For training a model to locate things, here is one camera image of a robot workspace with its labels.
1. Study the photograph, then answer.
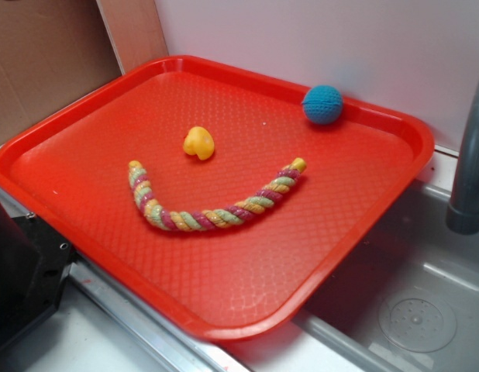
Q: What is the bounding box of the yellow rubber duck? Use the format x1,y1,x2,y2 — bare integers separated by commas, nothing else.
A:
183,126,215,160

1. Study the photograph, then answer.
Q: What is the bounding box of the grey toy sink basin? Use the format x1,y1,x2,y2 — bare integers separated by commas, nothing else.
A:
227,182,479,371

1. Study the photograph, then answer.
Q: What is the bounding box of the multicolour twisted rope toy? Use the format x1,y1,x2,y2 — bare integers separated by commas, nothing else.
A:
128,157,307,233

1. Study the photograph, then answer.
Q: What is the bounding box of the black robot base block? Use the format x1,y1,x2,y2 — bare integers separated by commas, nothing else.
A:
0,202,74,352

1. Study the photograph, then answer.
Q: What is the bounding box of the brown cardboard panel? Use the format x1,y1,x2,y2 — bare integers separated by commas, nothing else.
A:
0,1,167,146

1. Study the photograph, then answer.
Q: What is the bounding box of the red plastic tray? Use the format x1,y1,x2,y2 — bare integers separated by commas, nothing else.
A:
0,56,434,341

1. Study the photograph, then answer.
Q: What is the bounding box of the blue crocheted ball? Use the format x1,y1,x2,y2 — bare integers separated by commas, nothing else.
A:
302,85,343,125

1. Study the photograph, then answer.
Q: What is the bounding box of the grey faucet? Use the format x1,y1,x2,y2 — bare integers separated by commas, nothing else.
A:
446,81,479,235

